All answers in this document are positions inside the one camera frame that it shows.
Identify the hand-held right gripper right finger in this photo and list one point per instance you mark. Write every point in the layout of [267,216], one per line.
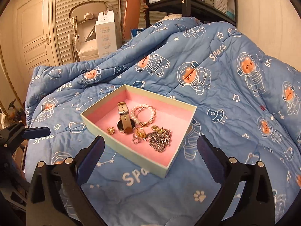
[208,153]

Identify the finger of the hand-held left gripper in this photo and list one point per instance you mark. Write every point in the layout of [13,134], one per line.
[37,132]

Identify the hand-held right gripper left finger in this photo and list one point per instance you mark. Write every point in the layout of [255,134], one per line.
[93,155]

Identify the small gold earring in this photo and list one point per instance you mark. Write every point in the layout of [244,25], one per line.
[110,130]

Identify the pale green box pink lining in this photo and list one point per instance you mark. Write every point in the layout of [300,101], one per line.
[141,146]

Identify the keyring with gold charm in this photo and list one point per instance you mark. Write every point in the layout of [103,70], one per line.
[139,136]

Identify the thin gold bangle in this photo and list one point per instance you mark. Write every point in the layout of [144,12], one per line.
[146,122]

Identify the blue printed astronaut blanket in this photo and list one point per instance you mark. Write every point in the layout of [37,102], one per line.
[223,87]

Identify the cream panelled door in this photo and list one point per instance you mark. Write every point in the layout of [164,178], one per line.
[35,33]

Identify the tall white carton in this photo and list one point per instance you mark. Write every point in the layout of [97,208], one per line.
[105,35]

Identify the white plastic folding seat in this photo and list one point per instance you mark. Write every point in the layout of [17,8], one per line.
[87,11]

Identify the blue flat packet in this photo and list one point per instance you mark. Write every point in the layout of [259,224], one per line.
[137,31]

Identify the black metal shelf rack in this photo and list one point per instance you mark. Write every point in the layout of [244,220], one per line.
[188,4]

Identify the orange wooden plank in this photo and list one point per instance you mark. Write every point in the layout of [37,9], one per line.
[132,7]

